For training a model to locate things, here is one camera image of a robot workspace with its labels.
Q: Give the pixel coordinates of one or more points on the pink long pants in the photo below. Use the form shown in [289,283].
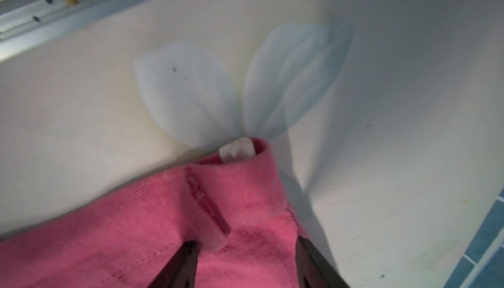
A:
[238,214]

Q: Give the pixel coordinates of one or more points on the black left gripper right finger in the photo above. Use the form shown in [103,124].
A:
[313,270]

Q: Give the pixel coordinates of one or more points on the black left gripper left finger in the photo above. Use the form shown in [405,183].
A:
[180,271]

